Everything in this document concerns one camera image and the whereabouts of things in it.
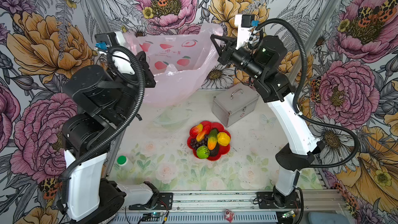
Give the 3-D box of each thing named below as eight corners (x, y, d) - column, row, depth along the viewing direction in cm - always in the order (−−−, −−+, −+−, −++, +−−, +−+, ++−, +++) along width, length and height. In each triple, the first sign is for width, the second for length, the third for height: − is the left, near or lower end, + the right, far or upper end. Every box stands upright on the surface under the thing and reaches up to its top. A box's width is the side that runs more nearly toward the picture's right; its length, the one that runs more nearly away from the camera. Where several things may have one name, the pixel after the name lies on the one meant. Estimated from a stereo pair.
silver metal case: (228, 130, 101) (232, 114, 88) (211, 114, 109) (212, 97, 96) (252, 112, 111) (259, 95, 98) (235, 98, 119) (239, 81, 106)
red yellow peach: (192, 140, 97) (191, 134, 91) (189, 134, 99) (188, 128, 94) (204, 134, 99) (204, 128, 94) (201, 129, 102) (201, 122, 96)
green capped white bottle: (123, 171, 85) (115, 164, 78) (125, 163, 88) (118, 155, 80) (132, 171, 85) (125, 164, 78) (134, 163, 88) (128, 155, 80)
